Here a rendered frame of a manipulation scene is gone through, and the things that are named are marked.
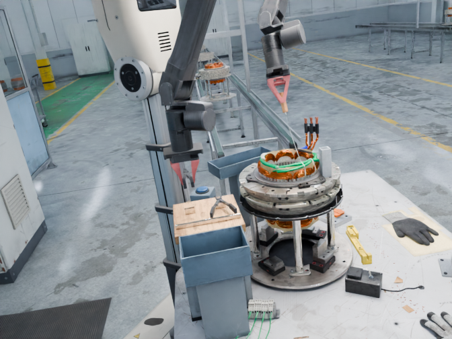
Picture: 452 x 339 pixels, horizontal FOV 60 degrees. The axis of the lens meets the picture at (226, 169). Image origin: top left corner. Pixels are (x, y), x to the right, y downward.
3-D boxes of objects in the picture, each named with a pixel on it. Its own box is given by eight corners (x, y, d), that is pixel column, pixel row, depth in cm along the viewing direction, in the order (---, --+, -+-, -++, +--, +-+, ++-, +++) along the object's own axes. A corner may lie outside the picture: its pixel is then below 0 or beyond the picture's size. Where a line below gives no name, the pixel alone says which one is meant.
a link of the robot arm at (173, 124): (173, 102, 103) (159, 107, 98) (195, 103, 99) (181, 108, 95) (177, 128, 105) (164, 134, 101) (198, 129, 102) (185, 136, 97)
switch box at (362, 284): (379, 298, 113) (380, 282, 111) (344, 291, 117) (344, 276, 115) (382, 285, 118) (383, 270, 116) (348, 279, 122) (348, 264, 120)
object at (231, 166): (267, 206, 174) (261, 146, 164) (280, 216, 165) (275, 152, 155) (216, 224, 165) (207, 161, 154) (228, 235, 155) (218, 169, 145)
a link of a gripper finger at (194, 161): (203, 185, 104) (198, 152, 101) (176, 190, 103) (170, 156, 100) (200, 176, 110) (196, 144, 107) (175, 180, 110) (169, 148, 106)
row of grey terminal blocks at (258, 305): (280, 309, 114) (279, 296, 113) (279, 321, 110) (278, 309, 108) (246, 308, 116) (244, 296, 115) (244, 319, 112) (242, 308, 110)
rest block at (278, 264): (273, 259, 131) (272, 253, 130) (284, 266, 127) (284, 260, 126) (264, 264, 129) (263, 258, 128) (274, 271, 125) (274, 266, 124)
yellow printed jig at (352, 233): (373, 263, 128) (373, 254, 127) (362, 264, 128) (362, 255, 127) (354, 229, 149) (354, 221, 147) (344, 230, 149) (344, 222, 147)
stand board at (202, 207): (246, 231, 106) (245, 224, 105) (175, 245, 104) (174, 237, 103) (233, 200, 124) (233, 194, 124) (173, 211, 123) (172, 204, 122)
